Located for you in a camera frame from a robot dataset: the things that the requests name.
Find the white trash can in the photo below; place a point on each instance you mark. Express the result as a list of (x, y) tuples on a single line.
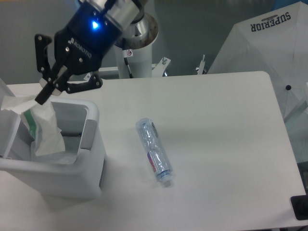
[(75, 172)]

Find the white bin liner bag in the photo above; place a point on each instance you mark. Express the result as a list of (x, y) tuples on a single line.
[(67, 157)]

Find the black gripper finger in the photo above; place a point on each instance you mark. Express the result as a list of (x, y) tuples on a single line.
[(93, 81), (49, 74)]

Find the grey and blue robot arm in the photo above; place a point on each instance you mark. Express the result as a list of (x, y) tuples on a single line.
[(139, 30)]

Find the white Superior umbrella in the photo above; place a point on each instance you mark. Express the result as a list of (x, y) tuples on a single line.
[(276, 43)]

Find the crushed clear plastic bottle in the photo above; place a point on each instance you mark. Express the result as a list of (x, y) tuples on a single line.
[(155, 152)]

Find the black device at table corner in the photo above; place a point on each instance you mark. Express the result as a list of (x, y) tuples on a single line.
[(300, 206)]

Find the white metal base frame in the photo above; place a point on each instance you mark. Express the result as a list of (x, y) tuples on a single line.
[(130, 70)]

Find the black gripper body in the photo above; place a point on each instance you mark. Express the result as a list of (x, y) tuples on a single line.
[(81, 45)]

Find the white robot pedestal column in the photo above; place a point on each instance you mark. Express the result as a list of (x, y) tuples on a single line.
[(142, 55)]

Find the white trash can lid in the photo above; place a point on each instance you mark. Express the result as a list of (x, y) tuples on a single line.
[(15, 140)]

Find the white plastic wrapper bag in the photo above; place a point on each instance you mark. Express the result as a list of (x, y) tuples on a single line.
[(40, 121)]

